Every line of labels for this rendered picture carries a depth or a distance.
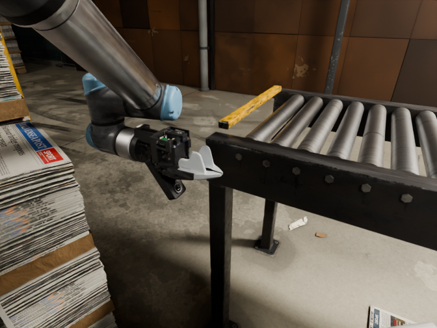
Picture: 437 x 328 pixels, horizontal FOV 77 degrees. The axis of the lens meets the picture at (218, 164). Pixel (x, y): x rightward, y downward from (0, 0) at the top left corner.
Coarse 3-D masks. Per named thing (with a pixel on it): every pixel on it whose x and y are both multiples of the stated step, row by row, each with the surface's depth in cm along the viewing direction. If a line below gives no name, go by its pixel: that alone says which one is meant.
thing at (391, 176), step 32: (224, 160) 65; (256, 160) 61; (288, 160) 57; (320, 160) 55; (256, 192) 64; (288, 192) 60; (320, 192) 56; (352, 192) 53; (384, 192) 50; (416, 192) 47; (352, 224) 56; (384, 224) 53; (416, 224) 50
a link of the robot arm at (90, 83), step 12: (84, 84) 59; (96, 84) 58; (96, 96) 59; (108, 96) 59; (96, 108) 61; (108, 108) 60; (120, 108) 59; (96, 120) 62; (108, 120) 62; (120, 120) 65
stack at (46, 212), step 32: (0, 128) 63; (32, 128) 63; (0, 160) 49; (32, 160) 50; (64, 160) 50; (0, 192) 44; (32, 192) 48; (64, 192) 52; (0, 224) 46; (32, 224) 50; (64, 224) 54; (0, 256) 48; (32, 256) 52; (96, 256) 62; (32, 288) 54; (64, 288) 60; (96, 288) 66; (0, 320) 53; (32, 320) 57; (64, 320) 63
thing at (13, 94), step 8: (0, 32) 59; (0, 48) 60; (0, 56) 60; (0, 64) 61; (8, 64) 61; (0, 72) 61; (8, 72) 62; (0, 80) 61; (8, 80) 62; (0, 88) 62; (8, 88) 63; (0, 96) 62; (8, 96) 64; (16, 96) 65
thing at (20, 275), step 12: (84, 240) 58; (60, 252) 56; (72, 252) 57; (84, 252) 59; (24, 264) 51; (36, 264) 53; (48, 264) 55; (60, 264) 57; (0, 276) 49; (12, 276) 51; (24, 276) 52; (36, 276) 54; (0, 288) 50; (12, 288) 52; (96, 312) 68; (108, 312) 71; (84, 324) 67
